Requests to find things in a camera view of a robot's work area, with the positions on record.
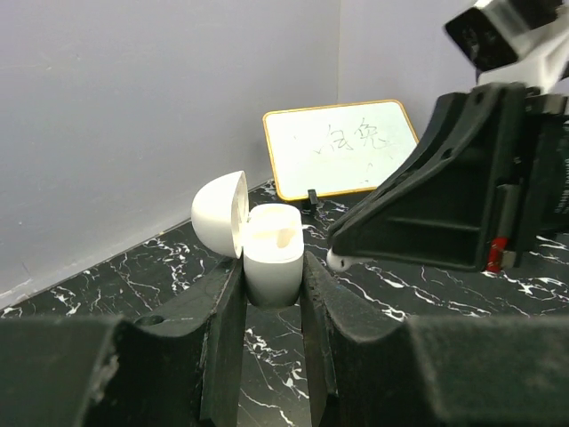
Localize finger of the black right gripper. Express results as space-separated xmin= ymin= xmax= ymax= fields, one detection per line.
xmin=327 ymin=83 xmax=526 ymax=272

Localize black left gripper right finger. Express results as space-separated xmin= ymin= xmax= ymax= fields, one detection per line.
xmin=300 ymin=253 xmax=568 ymax=426

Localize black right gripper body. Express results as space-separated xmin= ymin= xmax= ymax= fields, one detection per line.
xmin=486 ymin=94 xmax=568 ymax=271

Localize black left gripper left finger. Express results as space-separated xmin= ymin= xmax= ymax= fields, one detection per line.
xmin=1 ymin=259 xmax=247 ymax=426

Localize black whiteboard stand foot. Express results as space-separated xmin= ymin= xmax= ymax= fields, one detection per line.
xmin=301 ymin=189 xmax=319 ymax=213

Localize white round charging case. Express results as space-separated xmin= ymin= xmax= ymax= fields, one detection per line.
xmin=191 ymin=171 xmax=305 ymax=310

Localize yellow framed whiteboard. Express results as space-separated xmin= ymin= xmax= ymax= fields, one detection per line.
xmin=262 ymin=100 xmax=419 ymax=201

